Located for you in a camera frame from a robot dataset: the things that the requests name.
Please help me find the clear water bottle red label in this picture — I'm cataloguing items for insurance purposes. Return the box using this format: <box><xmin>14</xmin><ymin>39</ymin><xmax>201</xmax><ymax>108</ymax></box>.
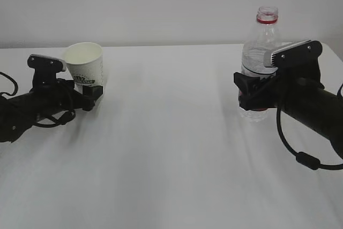
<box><xmin>239</xmin><ymin>5</ymin><xmax>282</xmax><ymax>123</ymax></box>

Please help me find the white paper cup green logo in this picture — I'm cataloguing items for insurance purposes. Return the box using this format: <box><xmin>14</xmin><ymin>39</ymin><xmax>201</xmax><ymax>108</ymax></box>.
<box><xmin>62</xmin><ymin>42</ymin><xmax>104</xmax><ymax>93</ymax></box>

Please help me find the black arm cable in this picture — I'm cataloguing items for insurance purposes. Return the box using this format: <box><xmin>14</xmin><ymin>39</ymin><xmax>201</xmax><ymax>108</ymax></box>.
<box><xmin>0</xmin><ymin>72</ymin><xmax>77</xmax><ymax>128</ymax></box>
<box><xmin>276</xmin><ymin>81</ymin><xmax>343</xmax><ymax>171</ymax></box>

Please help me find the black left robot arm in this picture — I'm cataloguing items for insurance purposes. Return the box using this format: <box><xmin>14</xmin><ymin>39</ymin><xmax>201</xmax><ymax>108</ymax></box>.
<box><xmin>1</xmin><ymin>68</ymin><xmax>103</xmax><ymax>143</ymax></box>

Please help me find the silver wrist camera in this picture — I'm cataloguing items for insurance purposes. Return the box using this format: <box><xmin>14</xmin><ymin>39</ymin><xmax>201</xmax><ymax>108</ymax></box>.
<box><xmin>263</xmin><ymin>40</ymin><xmax>323</xmax><ymax>69</ymax></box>
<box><xmin>27</xmin><ymin>54</ymin><xmax>66</xmax><ymax>73</ymax></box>

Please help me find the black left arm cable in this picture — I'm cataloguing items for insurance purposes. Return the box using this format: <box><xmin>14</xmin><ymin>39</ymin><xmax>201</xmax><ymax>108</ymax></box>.
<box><xmin>0</xmin><ymin>72</ymin><xmax>77</xmax><ymax>128</ymax></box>

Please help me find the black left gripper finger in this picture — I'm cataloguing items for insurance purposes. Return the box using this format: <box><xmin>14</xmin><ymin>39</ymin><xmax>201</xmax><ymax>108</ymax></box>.
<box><xmin>82</xmin><ymin>85</ymin><xmax>103</xmax><ymax>111</ymax></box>

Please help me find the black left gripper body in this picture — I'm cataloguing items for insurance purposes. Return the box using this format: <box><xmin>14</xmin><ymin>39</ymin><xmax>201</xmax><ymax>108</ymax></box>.
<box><xmin>31</xmin><ymin>69</ymin><xmax>86</xmax><ymax>111</ymax></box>

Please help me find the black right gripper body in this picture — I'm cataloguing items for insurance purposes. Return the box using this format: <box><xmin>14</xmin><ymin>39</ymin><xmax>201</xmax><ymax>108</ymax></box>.
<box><xmin>238</xmin><ymin>62</ymin><xmax>324</xmax><ymax>110</ymax></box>

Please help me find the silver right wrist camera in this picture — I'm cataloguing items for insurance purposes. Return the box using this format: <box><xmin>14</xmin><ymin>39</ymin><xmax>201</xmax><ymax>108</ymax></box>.
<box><xmin>263</xmin><ymin>40</ymin><xmax>323</xmax><ymax>69</ymax></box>

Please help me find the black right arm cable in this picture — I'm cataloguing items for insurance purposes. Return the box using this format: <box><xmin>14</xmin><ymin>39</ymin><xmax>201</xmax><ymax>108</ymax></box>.
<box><xmin>276</xmin><ymin>81</ymin><xmax>343</xmax><ymax>171</ymax></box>

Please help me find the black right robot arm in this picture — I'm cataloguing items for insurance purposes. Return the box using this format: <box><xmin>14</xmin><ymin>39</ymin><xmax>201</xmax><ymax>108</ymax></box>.
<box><xmin>233</xmin><ymin>64</ymin><xmax>342</xmax><ymax>157</ymax></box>

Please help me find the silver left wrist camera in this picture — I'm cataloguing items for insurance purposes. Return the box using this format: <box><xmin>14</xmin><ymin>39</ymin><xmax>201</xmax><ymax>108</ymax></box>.
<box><xmin>27</xmin><ymin>54</ymin><xmax>66</xmax><ymax>73</ymax></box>

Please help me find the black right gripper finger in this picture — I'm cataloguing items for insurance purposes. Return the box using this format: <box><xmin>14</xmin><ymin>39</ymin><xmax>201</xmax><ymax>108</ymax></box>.
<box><xmin>234</xmin><ymin>72</ymin><xmax>268</xmax><ymax>98</ymax></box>

